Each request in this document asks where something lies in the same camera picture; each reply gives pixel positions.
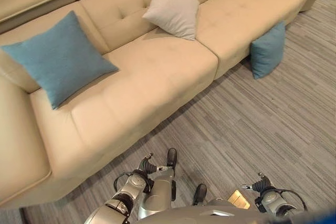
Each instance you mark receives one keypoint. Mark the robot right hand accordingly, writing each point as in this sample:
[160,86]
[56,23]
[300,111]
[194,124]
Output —
[261,184]

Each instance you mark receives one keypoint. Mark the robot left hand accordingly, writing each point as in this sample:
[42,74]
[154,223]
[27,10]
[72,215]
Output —
[151,167]

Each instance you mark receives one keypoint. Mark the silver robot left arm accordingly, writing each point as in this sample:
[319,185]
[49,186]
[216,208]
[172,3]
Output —
[123,197]

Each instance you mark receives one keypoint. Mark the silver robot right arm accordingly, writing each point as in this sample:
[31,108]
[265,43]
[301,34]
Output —
[275,203]

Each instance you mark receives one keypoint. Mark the beige leather sectional sofa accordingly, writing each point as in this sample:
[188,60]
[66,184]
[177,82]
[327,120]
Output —
[162,72]

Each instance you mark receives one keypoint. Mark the dark robot left foot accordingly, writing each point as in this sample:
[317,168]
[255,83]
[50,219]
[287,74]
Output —
[172,157]

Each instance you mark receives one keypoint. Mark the dark robot foot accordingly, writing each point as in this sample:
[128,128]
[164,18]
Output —
[172,157]
[200,193]

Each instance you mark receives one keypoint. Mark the light wooden block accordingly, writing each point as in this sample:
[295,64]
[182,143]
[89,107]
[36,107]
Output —
[239,200]

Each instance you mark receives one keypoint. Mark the dark robot right foot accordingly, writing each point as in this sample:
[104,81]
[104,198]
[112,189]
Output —
[200,193]

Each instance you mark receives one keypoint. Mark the grey robot torso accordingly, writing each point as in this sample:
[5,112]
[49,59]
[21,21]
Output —
[199,216]

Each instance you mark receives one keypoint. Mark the small blue square cushion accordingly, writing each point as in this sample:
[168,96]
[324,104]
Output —
[267,51]

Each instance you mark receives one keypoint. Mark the large blue square cushion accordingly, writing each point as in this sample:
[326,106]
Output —
[61,58]

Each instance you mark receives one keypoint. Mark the light grey square cushion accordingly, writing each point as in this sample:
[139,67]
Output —
[173,11]

